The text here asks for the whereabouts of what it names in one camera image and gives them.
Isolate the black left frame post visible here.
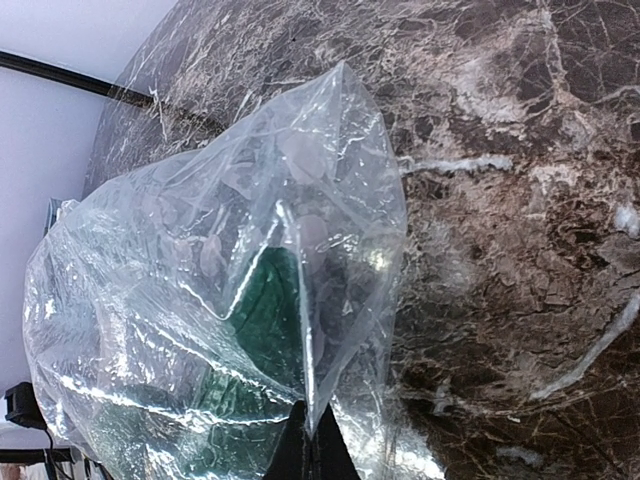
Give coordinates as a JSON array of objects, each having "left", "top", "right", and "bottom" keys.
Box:
[{"left": 1, "top": 51, "right": 154, "bottom": 107}]

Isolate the green fake vegetable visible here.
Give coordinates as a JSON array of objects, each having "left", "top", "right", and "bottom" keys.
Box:
[{"left": 92, "top": 247, "right": 306, "bottom": 479}]

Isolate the clear zip top bag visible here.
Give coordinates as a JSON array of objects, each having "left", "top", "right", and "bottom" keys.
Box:
[{"left": 23, "top": 63, "right": 442, "bottom": 479}]

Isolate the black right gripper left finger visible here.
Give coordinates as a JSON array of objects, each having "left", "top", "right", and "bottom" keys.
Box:
[{"left": 263, "top": 401, "right": 307, "bottom": 480}]

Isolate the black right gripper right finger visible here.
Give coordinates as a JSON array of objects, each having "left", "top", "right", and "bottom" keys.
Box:
[{"left": 310, "top": 405, "right": 358, "bottom": 480}]

